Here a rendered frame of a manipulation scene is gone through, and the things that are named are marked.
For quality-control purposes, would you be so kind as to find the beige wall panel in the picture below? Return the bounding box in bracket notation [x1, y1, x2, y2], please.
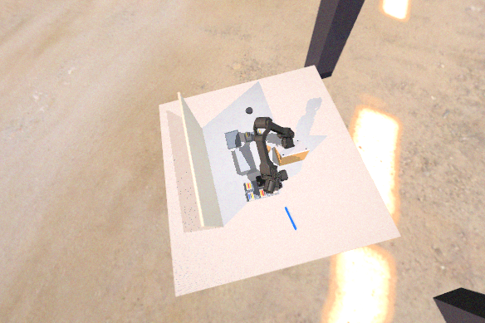
[178, 92, 223, 228]

